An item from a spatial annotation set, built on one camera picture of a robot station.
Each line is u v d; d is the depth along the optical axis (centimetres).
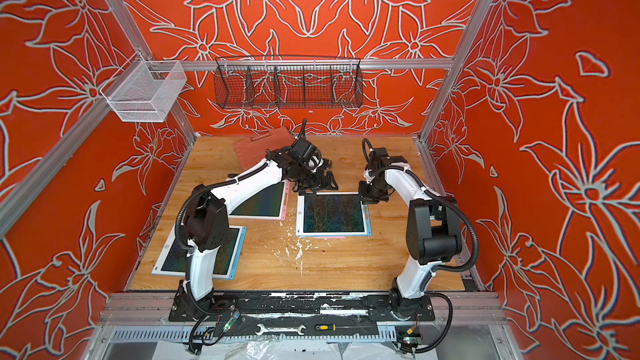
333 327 70
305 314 73
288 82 100
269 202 96
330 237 88
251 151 111
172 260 83
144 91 92
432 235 47
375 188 76
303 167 76
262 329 70
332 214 93
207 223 51
